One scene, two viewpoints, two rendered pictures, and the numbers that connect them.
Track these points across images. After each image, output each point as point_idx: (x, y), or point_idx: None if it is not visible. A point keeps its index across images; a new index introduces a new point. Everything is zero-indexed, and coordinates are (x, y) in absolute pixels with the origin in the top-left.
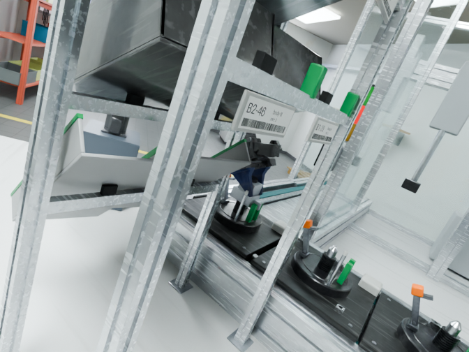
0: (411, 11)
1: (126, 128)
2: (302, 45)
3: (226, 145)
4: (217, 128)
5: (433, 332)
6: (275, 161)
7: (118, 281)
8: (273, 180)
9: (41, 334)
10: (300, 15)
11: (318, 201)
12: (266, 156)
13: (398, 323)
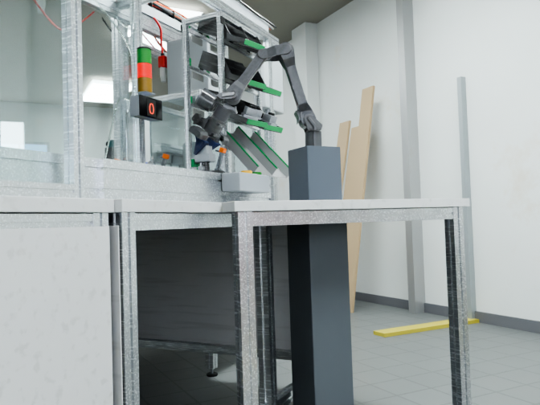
0: (141, 0)
1: (306, 143)
2: (212, 90)
3: (226, 127)
4: (231, 122)
5: None
6: (190, 128)
7: (231, 152)
8: (147, 164)
9: None
10: (214, 73)
11: (145, 146)
12: (198, 126)
13: None
